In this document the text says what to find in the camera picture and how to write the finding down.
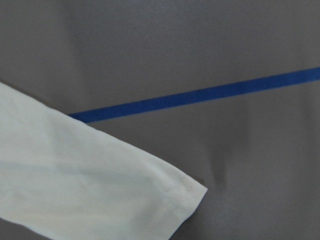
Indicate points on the yellow long-sleeve printed shirt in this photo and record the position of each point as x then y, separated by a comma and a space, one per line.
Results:
66, 180

